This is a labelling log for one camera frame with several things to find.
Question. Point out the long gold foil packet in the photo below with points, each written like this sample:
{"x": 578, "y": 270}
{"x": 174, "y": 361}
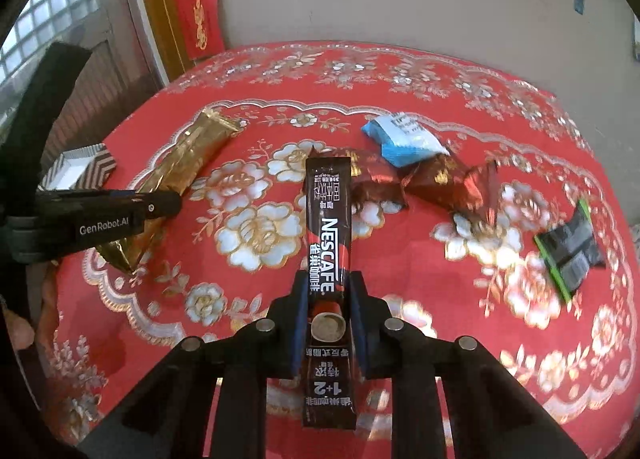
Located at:
{"x": 185, "y": 159}

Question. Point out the red floral tablecloth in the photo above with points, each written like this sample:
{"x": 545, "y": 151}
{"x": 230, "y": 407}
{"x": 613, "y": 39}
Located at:
{"x": 450, "y": 289}

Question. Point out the red poster with gold character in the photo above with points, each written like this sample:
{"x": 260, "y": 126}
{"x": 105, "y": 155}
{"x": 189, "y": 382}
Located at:
{"x": 200, "y": 14}

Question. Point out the dark brown coffee stick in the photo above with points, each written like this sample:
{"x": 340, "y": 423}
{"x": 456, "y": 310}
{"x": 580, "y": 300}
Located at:
{"x": 327, "y": 239}

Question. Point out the black packet with green edge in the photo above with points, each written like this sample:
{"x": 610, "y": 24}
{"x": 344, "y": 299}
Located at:
{"x": 570, "y": 244}

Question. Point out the small blue wall sticker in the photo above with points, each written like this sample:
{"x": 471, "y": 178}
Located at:
{"x": 579, "y": 4}

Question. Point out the blue and white packet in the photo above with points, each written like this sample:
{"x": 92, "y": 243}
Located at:
{"x": 405, "y": 144}

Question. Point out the red foil candy wrapper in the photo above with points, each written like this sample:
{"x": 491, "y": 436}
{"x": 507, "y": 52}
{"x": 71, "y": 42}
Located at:
{"x": 372, "y": 179}
{"x": 450, "y": 184}

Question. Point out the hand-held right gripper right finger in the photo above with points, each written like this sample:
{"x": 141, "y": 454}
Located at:
{"x": 357, "y": 329}

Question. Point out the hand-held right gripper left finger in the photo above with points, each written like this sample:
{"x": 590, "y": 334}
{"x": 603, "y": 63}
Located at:
{"x": 299, "y": 329}

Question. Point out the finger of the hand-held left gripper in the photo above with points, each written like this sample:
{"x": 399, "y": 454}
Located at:
{"x": 162, "y": 204}

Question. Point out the wooden door frame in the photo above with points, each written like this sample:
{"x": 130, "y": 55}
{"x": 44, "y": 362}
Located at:
{"x": 155, "y": 4}

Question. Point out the metal ribbed door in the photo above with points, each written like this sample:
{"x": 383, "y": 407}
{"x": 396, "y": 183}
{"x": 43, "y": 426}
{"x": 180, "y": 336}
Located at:
{"x": 100, "y": 89}

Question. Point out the striped cardboard box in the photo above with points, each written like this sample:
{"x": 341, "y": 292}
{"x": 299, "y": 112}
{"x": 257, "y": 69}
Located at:
{"x": 97, "y": 169}

